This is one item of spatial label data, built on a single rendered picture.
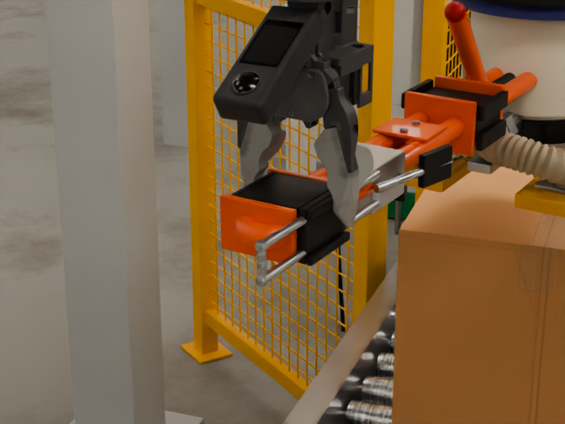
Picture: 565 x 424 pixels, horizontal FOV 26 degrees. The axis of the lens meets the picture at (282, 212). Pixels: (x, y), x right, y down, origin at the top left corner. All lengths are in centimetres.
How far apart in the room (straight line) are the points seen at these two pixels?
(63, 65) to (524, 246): 122
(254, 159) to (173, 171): 367
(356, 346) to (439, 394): 37
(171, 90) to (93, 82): 240
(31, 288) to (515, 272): 234
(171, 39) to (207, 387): 202
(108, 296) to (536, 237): 127
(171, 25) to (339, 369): 298
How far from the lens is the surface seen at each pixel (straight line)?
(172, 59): 492
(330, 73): 101
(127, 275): 269
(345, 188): 103
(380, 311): 227
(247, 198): 104
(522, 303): 172
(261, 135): 106
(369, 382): 214
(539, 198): 145
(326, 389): 202
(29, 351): 346
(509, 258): 170
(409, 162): 120
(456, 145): 133
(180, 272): 387
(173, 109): 498
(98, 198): 265
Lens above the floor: 160
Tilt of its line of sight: 22 degrees down
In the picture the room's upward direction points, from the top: straight up
